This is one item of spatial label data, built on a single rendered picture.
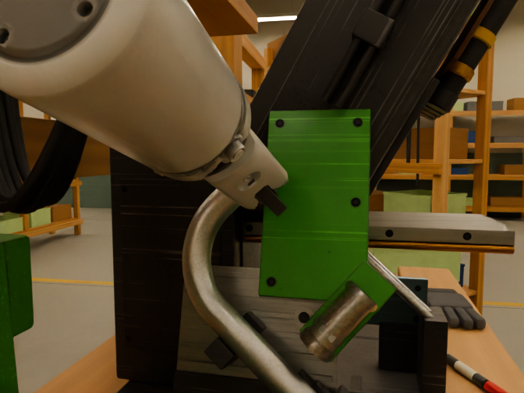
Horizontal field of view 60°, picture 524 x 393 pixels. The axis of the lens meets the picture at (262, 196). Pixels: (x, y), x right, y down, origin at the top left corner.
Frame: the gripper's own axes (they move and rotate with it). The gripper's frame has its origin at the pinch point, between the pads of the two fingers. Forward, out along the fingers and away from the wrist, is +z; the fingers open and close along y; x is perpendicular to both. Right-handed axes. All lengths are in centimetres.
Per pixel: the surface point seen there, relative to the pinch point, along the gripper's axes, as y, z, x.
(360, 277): -15.1, 4.0, -1.1
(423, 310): -23.5, 20.4, -4.1
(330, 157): -3.6, 4.2, -7.6
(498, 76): 95, 848, -454
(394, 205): 9, 293, -53
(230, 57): 54, 70, -16
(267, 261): -7.3, 4.2, 5.1
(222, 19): 42, 37, -16
